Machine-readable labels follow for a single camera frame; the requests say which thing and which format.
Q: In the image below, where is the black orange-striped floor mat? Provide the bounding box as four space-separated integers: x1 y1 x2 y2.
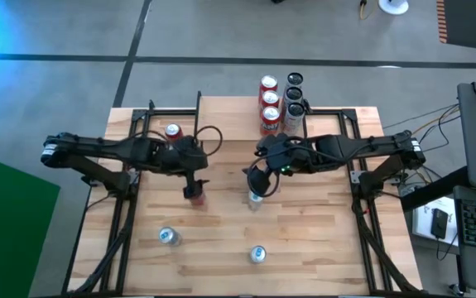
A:
435 0 476 52

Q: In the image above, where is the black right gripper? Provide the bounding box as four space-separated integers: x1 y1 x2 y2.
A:
243 134 329 198

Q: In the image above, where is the red blue Fanta can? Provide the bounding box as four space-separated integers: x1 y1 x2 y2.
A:
260 90 281 109
260 105 282 137
258 74 279 94

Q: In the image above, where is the black metal table frame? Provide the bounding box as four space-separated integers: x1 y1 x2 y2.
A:
61 106 425 298

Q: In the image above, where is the white can black lid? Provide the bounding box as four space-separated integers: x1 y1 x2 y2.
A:
281 100 308 139
286 71 305 90
283 85 306 104

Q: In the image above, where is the floor cable tangle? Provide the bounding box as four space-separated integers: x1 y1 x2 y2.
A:
382 103 462 195

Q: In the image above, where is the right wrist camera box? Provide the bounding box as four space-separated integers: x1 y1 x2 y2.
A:
256 132 288 154

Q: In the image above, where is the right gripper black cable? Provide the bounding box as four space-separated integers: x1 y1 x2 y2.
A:
243 156 282 199

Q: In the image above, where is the black phone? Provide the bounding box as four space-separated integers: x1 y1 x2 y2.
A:
430 208 449 240

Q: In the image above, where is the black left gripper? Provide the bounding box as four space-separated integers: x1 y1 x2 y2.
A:
152 135 210 199

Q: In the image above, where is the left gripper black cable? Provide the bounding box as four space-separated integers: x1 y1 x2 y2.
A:
194 125 224 159

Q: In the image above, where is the silver blue Red Bull can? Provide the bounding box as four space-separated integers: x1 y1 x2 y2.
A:
157 226 182 248
248 244 268 265
248 190 265 213

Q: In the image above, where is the white round stand base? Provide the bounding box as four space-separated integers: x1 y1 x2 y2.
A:
377 0 411 16

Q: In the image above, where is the yellow floor cable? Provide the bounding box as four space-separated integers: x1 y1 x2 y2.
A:
358 0 373 21

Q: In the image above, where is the red Coca-Cola can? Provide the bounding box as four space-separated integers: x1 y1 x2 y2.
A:
186 188 209 212
163 123 185 144

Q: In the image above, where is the white paper sheet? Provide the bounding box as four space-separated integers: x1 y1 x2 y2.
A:
411 196 460 248

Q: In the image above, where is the black cable bundle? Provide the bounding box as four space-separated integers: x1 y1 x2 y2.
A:
351 198 419 297
67 194 137 297

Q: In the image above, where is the wooden shelf black metal frame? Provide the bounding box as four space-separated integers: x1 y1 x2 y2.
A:
194 90 308 146

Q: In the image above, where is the green floor panel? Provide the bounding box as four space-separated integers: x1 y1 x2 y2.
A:
0 151 61 298

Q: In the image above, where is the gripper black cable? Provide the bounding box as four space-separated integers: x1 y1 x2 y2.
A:
194 125 224 159
243 156 282 199

